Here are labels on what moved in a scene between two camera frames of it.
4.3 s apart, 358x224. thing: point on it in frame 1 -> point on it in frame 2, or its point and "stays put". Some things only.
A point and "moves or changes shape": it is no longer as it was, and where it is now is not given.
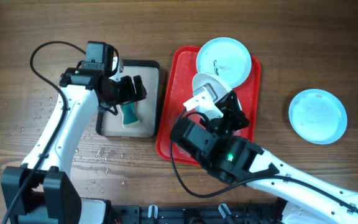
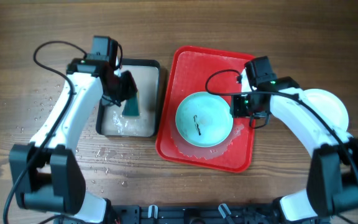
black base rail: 201,214 stays put
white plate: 222,88 -> 330,106
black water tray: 110,125 stays put
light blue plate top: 225,58 moves or changes shape
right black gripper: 230,110 -> 235,110
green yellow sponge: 128,112 moves or changes shape
